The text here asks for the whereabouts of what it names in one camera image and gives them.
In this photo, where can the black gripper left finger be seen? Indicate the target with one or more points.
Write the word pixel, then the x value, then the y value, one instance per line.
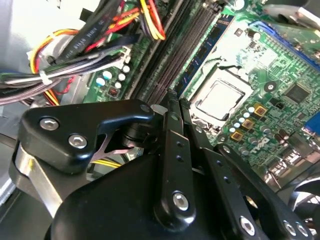
pixel 75 120

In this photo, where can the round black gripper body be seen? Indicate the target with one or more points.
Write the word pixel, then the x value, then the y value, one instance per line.
pixel 120 205

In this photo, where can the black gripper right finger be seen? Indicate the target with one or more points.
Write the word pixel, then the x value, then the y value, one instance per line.
pixel 232 180

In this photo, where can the blue RAM stick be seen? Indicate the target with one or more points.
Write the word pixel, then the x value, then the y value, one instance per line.
pixel 205 50

